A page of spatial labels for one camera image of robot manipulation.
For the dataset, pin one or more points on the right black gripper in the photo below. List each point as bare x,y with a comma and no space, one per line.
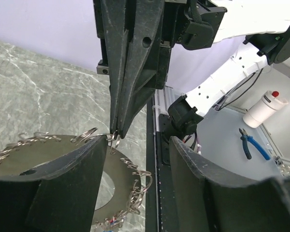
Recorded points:
136,42

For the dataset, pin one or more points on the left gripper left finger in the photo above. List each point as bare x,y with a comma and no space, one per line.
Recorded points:
50,183

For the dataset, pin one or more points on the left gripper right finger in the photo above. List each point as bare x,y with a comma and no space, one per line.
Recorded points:
210,198

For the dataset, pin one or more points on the blue tag key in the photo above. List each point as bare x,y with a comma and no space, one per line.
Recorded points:
113,220

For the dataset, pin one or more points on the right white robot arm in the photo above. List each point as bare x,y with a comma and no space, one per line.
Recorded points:
265,27

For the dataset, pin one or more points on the white cylinder red button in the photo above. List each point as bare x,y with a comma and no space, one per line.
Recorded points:
270,102

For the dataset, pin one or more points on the blue handled pliers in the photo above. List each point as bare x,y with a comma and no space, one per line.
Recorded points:
245,138

